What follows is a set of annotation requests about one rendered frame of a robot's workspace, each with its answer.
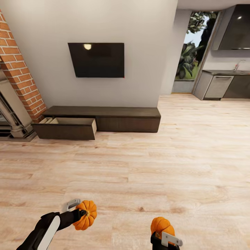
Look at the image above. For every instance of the wall mounted tv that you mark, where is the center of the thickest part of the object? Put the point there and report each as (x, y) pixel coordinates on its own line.
(98, 60)

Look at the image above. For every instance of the cabinet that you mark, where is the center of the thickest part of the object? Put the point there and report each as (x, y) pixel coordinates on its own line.
(234, 30)
(81, 123)

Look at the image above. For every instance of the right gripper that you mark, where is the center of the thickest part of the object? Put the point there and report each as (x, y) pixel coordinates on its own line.
(156, 244)

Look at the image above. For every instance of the pumpkin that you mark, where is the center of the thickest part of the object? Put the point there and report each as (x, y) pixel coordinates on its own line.
(88, 219)
(160, 225)

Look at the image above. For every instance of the dishwasher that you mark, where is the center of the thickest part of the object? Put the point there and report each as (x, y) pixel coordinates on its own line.
(218, 86)

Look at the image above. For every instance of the wood fireplace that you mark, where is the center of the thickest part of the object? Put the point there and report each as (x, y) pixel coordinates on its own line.
(15, 122)

